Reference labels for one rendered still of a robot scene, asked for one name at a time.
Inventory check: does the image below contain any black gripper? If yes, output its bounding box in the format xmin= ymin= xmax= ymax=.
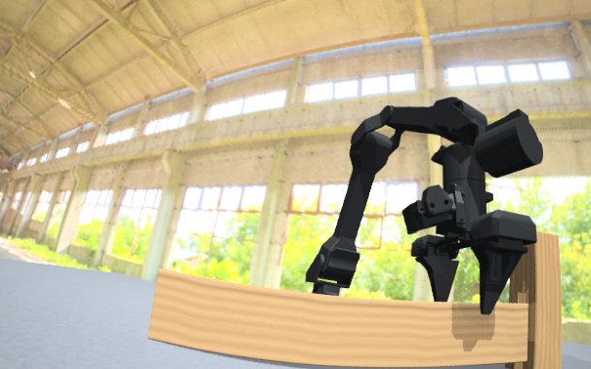
xmin=410 ymin=179 xmax=537 ymax=315

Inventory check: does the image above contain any wooden post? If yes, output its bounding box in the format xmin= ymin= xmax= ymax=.
xmin=505 ymin=230 xmax=562 ymax=369

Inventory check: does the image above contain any long wooden board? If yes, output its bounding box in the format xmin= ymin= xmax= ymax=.
xmin=148 ymin=268 xmax=528 ymax=368

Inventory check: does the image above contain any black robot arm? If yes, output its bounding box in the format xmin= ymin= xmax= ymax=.
xmin=306 ymin=97 xmax=543 ymax=296

